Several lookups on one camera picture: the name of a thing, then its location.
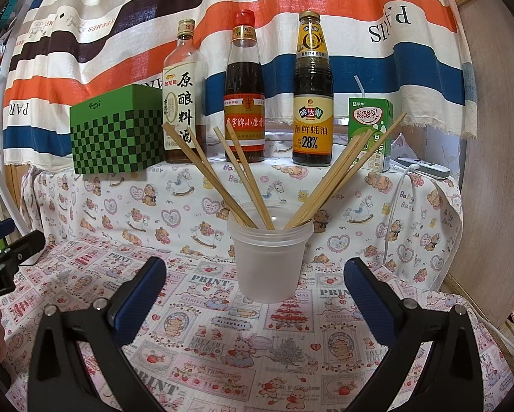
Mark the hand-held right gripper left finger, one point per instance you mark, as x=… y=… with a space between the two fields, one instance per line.
x=141 y=292

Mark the green checkered box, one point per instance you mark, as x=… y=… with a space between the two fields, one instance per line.
x=115 y=141

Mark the cooking wine bottle white label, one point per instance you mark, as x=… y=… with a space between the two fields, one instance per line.
x=177 y=94

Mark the oyster sauce bottle yellow label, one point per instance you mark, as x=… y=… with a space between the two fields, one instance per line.
x=313 y=137

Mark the green drink carton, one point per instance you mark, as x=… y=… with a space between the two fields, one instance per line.
x=364 y=116

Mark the striped cloth backdrop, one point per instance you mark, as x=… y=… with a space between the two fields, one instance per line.
x=325 y=8

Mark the brown wooden board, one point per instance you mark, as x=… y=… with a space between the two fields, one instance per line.
x=493 y=180

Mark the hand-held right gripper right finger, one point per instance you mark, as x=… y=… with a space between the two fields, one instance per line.
x=368 y=296

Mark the clear plastic cup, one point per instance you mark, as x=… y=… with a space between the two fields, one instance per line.
x=267 y=266

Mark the white power strip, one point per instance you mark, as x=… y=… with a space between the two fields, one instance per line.
x=428 y=169

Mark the sesame oil bottle red cap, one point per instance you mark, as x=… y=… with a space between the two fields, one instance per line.
x=244 y=86

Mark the strawberry print tablecloth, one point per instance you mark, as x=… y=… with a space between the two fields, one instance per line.
x=257 y=343

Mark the bundle of bamboo chopsticks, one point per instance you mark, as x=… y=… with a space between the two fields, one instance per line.
x=332 y=182

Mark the white drinking straw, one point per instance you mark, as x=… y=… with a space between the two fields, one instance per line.
x=359 y=83

